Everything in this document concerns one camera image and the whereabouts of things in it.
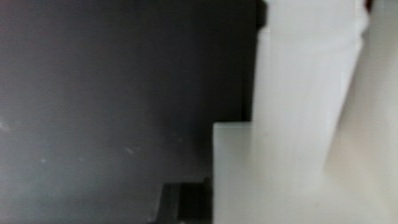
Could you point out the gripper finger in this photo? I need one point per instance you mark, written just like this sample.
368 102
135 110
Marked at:
185 203

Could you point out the white chair seat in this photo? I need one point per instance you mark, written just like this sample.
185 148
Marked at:
352 198

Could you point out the white chair leg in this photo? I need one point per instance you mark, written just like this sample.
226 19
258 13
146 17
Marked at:
308 52

